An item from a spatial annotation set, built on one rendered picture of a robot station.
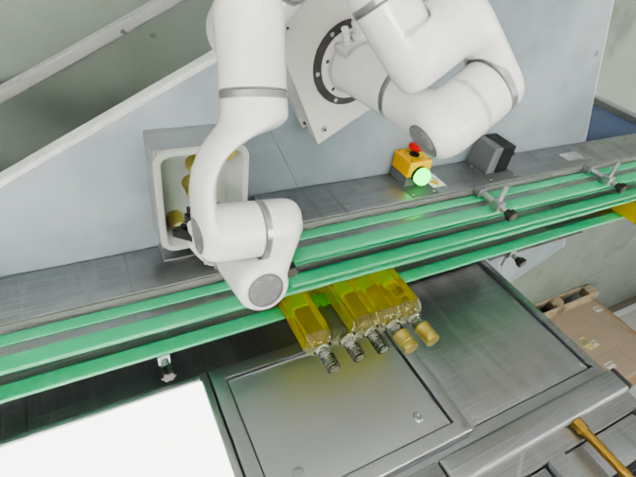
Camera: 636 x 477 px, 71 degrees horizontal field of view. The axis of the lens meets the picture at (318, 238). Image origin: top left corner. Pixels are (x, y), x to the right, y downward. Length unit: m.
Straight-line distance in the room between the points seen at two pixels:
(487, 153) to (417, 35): 0.73
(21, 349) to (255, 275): 0.49
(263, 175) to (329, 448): 0.58
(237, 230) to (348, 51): 0.41
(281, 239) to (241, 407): 0.50
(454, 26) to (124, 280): 0.74
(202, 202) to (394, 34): 0.32
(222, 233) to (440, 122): 0.33
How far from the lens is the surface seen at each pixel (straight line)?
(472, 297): 1.40
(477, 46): 0.70
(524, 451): 1.14
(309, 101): 0.88
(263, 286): 0.60
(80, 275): 1.01
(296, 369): 1.05
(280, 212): 0.58
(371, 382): 1.06
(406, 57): 0.64
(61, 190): 0.94
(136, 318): 0.93
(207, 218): 0.54
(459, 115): 0.67
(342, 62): 0.84
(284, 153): 1.01
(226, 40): 0.57
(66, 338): 0.93
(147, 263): 1.00
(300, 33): 0.83
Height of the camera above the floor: 1.54
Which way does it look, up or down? 41 degrees down
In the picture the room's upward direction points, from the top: 143 degrees clockwise
